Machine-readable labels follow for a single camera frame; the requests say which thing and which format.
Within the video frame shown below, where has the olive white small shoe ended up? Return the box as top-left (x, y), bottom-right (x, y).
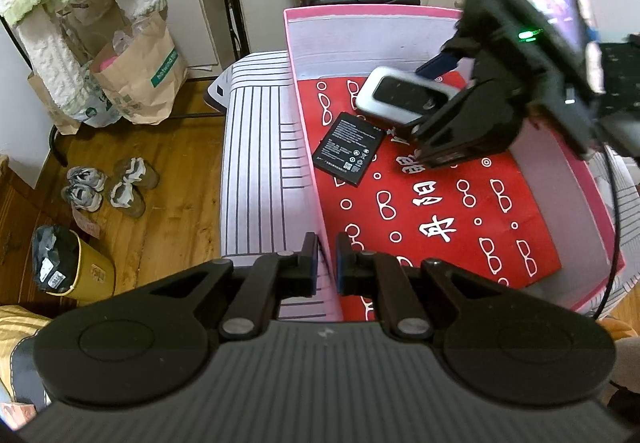
top-left (113, 157), bottom-right (161, 190)
top-left (109, 180), bottom-right (147, 219)

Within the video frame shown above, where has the brown paper bag green label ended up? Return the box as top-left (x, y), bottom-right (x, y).
top-left (90, 10), bottom-right (189, 125)

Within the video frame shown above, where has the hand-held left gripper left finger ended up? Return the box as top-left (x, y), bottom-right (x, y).
top-left (150, 232), bottom-right (321, 342)

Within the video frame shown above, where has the black cable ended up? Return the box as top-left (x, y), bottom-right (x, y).
top-left (590, 143), bottom-right (624, 322)

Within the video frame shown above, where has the yellow trash bin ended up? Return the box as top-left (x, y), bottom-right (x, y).
top-left (30, 224), bottom-right (117, 300)

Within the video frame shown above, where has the black flat battery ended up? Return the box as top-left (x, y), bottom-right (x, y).
top-left (312, 112), bottom-right (387, 187)

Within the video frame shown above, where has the pink storage box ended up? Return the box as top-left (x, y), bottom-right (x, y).
top-left (282, 6), bottom-right (626, 322)

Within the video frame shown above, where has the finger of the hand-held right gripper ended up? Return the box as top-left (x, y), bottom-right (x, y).
top-left (409, 79), bottom-right (527, 170)
top-left (415, 37), bottom-right (477, 80)

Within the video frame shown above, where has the yellow quilt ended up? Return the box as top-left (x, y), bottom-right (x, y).
top-left (0, 304), bottom-right (57, 426)

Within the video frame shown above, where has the black clothes rack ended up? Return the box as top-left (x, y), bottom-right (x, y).
top-left (0, 16), bottom-right (227, 169)

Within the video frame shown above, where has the striped white cloth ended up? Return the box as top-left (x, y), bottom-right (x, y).
top-left (205, 50), bottom-right (346, 322)

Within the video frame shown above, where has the grey white small sneaker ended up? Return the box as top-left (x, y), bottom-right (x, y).
top-left (66, 166), bottom-right (108, 190)
top-left (61, 183), bottom-right (104, 212)

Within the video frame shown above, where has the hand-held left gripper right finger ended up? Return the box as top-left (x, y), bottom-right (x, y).
top-left (336, 232), bottom-right (502, 341)

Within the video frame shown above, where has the white green plastic bag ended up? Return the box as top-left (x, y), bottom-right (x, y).
top-left (64, 66), bottom-right (123, 127)

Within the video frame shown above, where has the white black pocket router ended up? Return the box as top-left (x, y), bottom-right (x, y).
top-left (355, 66), bottom-right (458, 126)

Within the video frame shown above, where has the plain brown paper bag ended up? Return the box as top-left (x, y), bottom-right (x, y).
top-left (26, 68), bottom-right (83, 135)

